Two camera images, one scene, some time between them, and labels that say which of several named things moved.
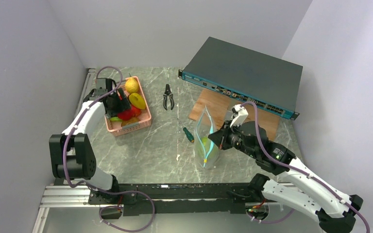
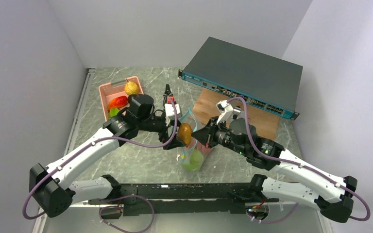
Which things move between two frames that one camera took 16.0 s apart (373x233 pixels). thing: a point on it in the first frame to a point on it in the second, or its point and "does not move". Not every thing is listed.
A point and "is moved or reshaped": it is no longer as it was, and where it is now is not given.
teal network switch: [245, 75] does not move
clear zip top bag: [206, 151] is moved or reshaped
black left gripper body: [118, 106] to [155, 123]
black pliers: [167, 92] does not move
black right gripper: [221, 136] to [206, 135]
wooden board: [220, 106] does not move
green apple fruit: [204, 139] is moved or reshaped
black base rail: [146, 199] does not move
